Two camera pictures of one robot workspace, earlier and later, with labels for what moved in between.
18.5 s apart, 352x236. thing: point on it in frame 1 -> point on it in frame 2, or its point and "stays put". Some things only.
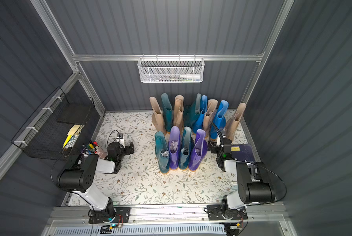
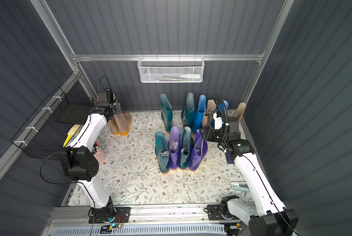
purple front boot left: x=174 y=147 stays put
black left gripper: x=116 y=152 -> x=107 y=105
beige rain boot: x=178 y=119 -> x=123 y=120
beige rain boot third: x=209 y=115 stays put
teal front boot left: x=162 y=152 stays put
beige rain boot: x=157 y=116 -> x=113 y=126
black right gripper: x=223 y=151 -> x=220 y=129
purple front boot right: x=199 y=151 stays put
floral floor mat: x=138 y=181 stays put
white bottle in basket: x=191 y=76 stays put
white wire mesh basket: x=171 y=69 stays put
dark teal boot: x=167 y=112 stays put
